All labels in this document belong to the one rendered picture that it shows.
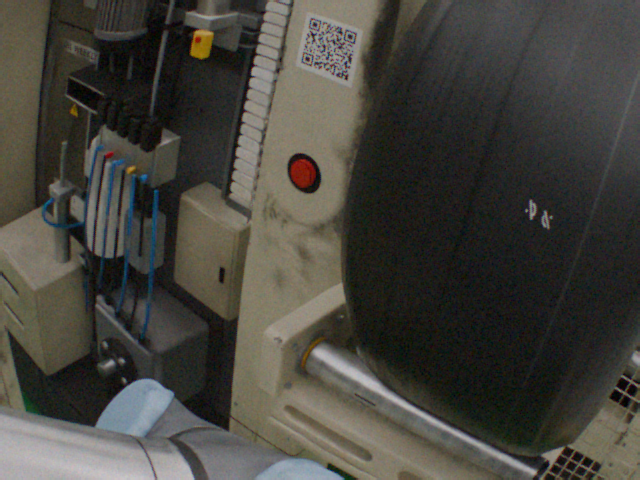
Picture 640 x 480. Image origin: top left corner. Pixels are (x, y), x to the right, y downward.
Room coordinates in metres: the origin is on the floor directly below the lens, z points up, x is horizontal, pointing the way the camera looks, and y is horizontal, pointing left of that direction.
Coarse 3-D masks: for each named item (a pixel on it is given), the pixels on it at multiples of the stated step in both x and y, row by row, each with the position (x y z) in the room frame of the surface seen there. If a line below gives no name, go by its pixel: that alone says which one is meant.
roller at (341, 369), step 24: (312, 360) 0.68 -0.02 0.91; (336, 360) 0.67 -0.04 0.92; (360, 360) 0.67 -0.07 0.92; (336, 384) 0.65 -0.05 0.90; (360, 384) 0.64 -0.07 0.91; (384, 408) 0.62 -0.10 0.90; (408, 408) 0.61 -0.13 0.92; (432, 432) 0.58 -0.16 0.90; (456, 432) 0.58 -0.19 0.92; (480, 456) 0.55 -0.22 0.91; (504, 456) 0.54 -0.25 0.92; (528, 456) 0.53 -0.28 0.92
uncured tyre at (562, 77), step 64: (448, 0) 0.59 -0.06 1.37; (512, 0) 0.57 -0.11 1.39; (576, 0) 0.57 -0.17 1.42; (448, 64) 0.53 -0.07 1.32; (512, 64) 0.52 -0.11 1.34; (576, 64) 0.51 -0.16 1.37; (384, 128) 0.54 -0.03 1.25; (448, 128) 0.51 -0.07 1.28; (512, 128) 0.49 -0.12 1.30; (576, 128) 0.48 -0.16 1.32; (384, 192) 0.52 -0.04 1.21; (448, 192) 0.49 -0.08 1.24; (512, 192) 0.47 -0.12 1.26; (576, 192) 0.45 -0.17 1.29; (384, 256) 0.50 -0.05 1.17; (448, 256) 0.48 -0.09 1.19; (512, 256) 0.45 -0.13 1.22; (576, 256) 0.43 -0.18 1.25; (384, 320) 0.51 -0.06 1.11; (448, 320) 0.47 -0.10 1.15; (512, 320) 0.44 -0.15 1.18; (576, 320) 0.42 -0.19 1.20; (384, 384) 0.56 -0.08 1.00; (448, 384) 0.48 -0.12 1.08; (512, 384) 0.43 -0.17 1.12; (576, 384) 0.41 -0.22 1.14; (512, 448) 0.46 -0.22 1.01
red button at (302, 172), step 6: (300, 162) 0.79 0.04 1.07; (306, 162) 0.79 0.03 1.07; (294, 168) 0.79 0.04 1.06; (300, 168) 0.79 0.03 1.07; (306, 168) 0.79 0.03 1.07; (312, 168) 0.79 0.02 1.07; (294, 174) 0.79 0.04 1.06; (300, 174) 0.79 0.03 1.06; (306, 174) 0.79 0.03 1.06; (312, 174) 0.78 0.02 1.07; (294, 180) 0.79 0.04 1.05; (300, 180) 0.79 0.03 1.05; (306, 180) 0.79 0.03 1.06; (312, 180) 0.78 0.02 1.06; (300, 186) 0.79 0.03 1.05; (306, 186) 0.79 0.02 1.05
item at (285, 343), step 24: (336, 288) 0.76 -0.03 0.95; (312, 312) 0.71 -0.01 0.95; (336, 312) 0.73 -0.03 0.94; (264, 336) 0.66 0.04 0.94; (288, 336) 0.66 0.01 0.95; (312, 336) 0.69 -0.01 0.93; (336, 336) 0.74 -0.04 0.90; (264, 360) 0.66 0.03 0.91; (288, 360) 0.66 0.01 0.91; (264, 384) 0.66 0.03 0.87; (288, 384) 0.66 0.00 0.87
